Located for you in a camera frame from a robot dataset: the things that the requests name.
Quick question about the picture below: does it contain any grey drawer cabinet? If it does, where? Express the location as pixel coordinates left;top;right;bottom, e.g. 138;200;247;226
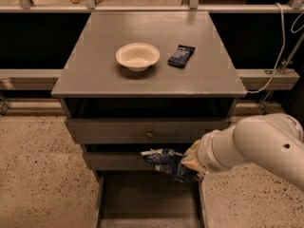
50;10;248;228

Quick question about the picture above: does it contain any blue chip bag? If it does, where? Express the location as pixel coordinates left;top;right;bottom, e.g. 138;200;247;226
141;148;204;182

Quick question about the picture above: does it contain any dark blue snack bar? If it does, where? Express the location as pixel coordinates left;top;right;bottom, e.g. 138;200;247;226
167;45;195;67

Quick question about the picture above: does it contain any middle grey drawer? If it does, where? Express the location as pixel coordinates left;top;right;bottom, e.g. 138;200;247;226
84;152;150;171

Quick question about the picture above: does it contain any bottom grey drawer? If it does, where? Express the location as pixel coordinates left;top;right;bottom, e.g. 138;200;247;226
92;171;207;228

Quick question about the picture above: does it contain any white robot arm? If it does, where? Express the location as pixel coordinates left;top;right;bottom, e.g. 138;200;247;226
181;113;304;190

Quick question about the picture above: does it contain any grey drawer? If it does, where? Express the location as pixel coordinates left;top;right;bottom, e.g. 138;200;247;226
92;171;207;228
66;119;230;144
84;152;150;171

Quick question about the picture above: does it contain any white cable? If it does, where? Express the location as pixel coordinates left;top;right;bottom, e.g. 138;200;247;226
246;2;304;95

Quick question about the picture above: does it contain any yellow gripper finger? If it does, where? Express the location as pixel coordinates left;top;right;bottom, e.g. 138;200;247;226
180;140;206;175

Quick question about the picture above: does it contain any top grey drawer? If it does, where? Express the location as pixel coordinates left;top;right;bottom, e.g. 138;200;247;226
66;119;230;144

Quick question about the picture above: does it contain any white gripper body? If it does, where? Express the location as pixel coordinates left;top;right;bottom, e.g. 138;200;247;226
196;129;235;173

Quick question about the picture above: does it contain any white bowl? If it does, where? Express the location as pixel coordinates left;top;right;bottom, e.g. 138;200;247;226
116;43;161;72

